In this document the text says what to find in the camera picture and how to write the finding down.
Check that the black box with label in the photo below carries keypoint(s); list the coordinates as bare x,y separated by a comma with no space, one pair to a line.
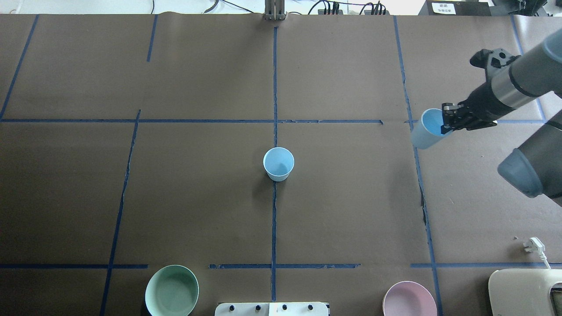
454,7

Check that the aluminium frame post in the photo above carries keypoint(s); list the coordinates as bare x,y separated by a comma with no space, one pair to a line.
274,10

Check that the mint green bowl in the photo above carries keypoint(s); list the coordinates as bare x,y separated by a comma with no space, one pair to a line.
172,291

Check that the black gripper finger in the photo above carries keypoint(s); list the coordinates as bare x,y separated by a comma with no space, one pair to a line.
449,118

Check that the pink bowl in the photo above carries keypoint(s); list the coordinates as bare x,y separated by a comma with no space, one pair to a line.
408,298

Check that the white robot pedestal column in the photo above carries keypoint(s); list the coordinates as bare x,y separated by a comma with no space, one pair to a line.
273,309

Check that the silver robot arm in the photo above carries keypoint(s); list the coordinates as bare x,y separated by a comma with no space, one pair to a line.
512,82

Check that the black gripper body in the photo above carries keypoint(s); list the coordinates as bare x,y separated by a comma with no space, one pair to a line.
482,102

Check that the light blue cup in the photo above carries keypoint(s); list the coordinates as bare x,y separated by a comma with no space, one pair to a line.
278,163
427,130

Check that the cream white toaster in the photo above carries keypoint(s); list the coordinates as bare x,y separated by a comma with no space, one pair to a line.
525,292

